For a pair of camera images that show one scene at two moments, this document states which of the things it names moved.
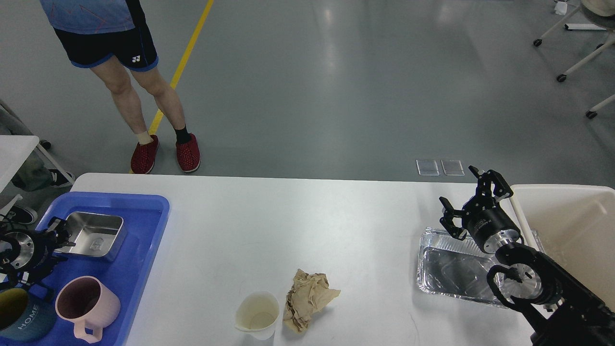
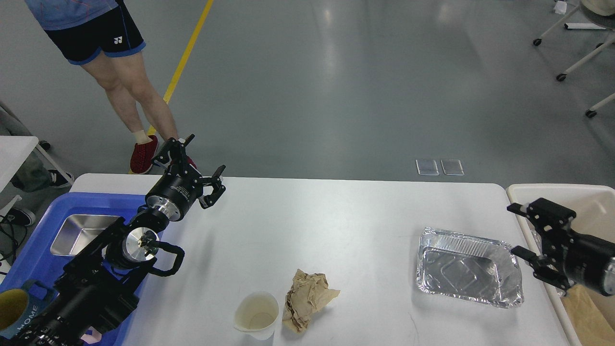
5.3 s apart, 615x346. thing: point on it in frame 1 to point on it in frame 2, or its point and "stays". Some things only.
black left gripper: [27, 251] to [175, 191]
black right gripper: [486, 221] to [585, 257]
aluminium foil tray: [449, 264] stays
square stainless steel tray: [95, 234] stays
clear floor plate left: [427, 167] stays
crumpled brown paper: [308, 292] stays
